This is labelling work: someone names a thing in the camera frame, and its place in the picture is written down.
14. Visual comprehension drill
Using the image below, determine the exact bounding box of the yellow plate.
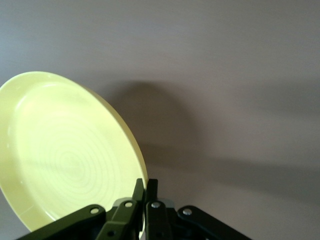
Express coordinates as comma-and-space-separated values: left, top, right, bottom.
0, 70, 149, 237

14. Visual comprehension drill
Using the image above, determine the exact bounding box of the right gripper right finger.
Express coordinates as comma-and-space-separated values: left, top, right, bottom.
144, 178, 251, 240

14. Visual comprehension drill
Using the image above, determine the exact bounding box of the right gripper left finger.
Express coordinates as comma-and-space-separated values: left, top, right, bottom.
17, 178, 146, 240

